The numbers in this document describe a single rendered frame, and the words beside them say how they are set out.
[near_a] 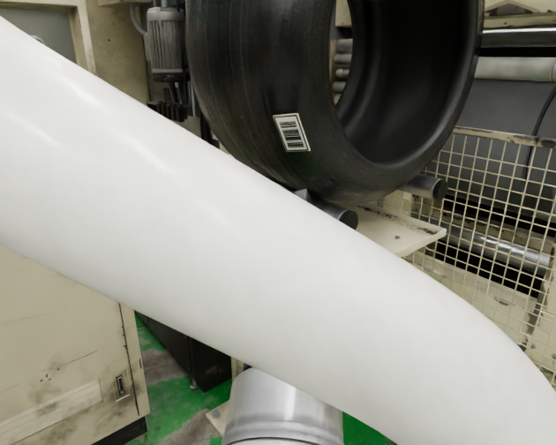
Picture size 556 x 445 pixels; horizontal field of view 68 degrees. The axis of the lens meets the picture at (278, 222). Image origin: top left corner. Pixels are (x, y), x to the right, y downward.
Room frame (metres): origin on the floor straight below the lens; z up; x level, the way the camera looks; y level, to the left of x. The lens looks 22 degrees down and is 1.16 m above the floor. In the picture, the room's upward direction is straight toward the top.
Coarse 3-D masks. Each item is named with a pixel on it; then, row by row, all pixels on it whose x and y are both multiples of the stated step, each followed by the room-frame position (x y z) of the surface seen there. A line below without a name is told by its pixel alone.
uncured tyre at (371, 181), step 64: (192, 0) 0.72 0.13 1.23; (256, 0) 0.59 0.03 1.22; (320, 0) 0.59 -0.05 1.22; (384, 0) 1.05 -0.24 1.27; (448, 0) 0.95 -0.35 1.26; (192, 64) 0.72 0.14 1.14; (256, 64) 0.59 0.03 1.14; (320, 64) 0.59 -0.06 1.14; (384, 64) 1.06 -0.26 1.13; (448, 64) 0.94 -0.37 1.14; (256, 128) 0.62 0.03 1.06; (320, 128) 0.60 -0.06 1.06; (384, 128) 0.98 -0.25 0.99; (448, 128) 0.82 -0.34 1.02; (320, 192) 0.66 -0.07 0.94; (384, 192) 0.72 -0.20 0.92
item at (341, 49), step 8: (336, 40) 1.29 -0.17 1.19; (344, 40) 1.27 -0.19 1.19; (352, 40) 1.25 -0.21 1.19; (336, 48) 1.29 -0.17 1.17; (344, 48) 1.27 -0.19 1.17; (336, 56) 1.27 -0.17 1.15; (344, 56) 1.25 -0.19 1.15; (336, 64) 1.29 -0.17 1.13; (344, 64) 1.26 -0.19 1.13; (336, 72) 1.28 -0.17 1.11; (344, 72) 1.26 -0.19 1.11; (336, 80) 1.30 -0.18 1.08; (344, 80) 1.32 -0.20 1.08; (336, 88) 1.27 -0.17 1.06; (336, 96) 1.28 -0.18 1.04
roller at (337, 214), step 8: (312, 200) 0.68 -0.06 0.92; (320, 200) 0.67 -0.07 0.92; (320, 208) 0.65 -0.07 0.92; (328, 208) 0.64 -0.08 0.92; (336, 208) 0.63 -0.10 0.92; (344, 208) 0.63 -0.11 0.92; (336, 216) 0.62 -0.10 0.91; (344, 216) 0.61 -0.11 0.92; (352, 216) 0.62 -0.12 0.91; (352, 224) 0.62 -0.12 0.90
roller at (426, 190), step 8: (416, 176) 0.83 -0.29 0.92; (424, 176) 0.83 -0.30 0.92; (408, 184) 0.83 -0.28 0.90; (416, 184) 0.82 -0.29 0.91; (424, 184) 0.81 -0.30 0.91; (432, 184) 0.80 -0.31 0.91; (440, 184) 0.79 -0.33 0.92; (416, 192) 0.82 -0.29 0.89; (424, 192) 0.80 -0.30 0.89; (432, 192) 0.79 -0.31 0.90; (440, 192) 0.79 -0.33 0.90
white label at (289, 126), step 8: (280, 120) 0.58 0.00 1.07; (288, 120) 0.58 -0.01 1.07; (296, 120) 0.57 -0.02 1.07; (280, 128) 0.59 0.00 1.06; (288, 128) 0.58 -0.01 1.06; (296, 128) 0.58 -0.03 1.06; (288, 136) 0.59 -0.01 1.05; (296, 136) 0.58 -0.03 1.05; (304, 136) 0.57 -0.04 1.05; (288, 144) 0.59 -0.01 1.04; (296, 144) 0.59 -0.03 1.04; (304, 144) 0.58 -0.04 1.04
